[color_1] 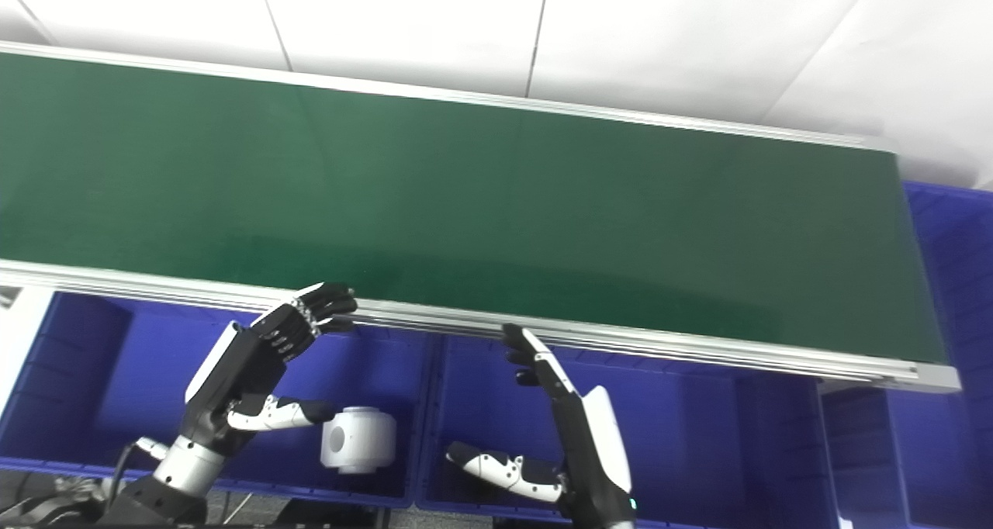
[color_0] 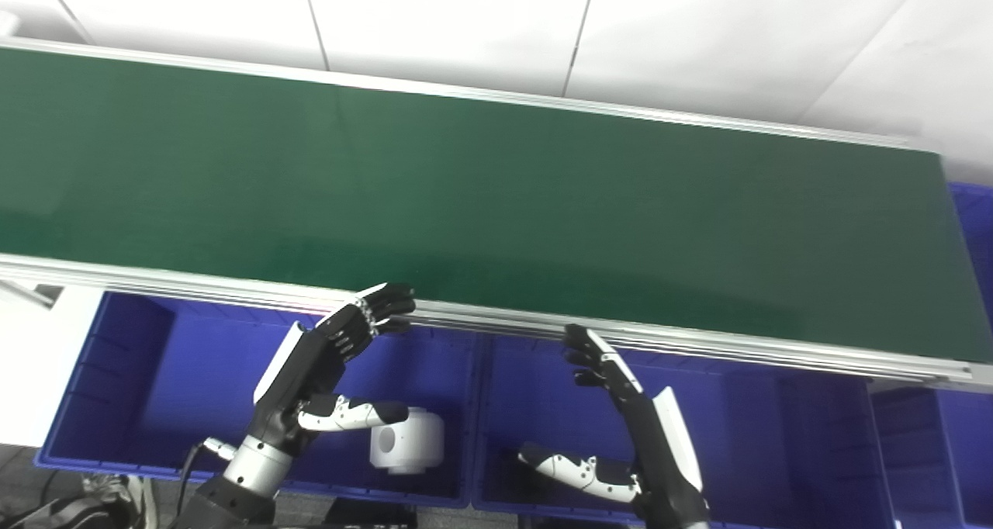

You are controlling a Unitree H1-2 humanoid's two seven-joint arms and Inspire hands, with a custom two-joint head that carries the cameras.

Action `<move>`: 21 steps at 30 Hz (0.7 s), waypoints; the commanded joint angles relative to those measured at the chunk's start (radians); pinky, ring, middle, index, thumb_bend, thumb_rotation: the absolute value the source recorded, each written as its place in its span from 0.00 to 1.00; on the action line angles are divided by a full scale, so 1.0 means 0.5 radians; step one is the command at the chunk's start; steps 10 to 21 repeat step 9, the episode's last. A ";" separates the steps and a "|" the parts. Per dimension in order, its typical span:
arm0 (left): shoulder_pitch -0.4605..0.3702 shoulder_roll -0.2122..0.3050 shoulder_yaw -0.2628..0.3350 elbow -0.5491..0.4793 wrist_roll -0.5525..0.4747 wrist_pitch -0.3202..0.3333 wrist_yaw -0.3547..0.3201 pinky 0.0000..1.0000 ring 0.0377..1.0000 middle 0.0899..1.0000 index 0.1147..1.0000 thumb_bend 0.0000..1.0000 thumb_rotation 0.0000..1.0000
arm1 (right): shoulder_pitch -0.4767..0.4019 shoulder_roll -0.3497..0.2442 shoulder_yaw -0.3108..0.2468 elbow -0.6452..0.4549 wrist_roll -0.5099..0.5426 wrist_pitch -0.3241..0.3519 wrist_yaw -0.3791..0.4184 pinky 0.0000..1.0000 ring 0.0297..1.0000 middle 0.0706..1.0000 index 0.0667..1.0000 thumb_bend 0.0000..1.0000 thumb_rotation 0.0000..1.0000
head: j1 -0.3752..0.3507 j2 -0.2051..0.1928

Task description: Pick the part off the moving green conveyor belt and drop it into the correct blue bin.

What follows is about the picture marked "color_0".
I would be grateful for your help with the white cylindrical plastic part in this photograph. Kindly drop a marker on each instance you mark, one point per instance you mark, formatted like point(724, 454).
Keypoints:
point(411, 444)

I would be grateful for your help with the blue plastic bin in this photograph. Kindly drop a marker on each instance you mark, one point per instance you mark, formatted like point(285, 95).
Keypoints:
point(155, 389)
point(776, 436)
point(946, 451)

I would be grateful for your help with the green conveyor belt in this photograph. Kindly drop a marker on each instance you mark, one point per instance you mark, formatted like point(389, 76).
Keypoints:
point(465, 203)
point(698, 343)

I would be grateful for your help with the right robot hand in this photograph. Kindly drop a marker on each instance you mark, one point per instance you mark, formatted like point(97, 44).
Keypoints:
point(667, 467)

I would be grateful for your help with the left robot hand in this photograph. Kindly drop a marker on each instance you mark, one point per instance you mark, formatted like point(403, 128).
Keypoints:
point(299, 382)

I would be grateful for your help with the black box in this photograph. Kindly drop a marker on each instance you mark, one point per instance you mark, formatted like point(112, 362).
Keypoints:
point(372, 515)

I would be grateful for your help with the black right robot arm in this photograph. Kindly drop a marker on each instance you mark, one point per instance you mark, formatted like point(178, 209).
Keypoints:
point(683, 523)

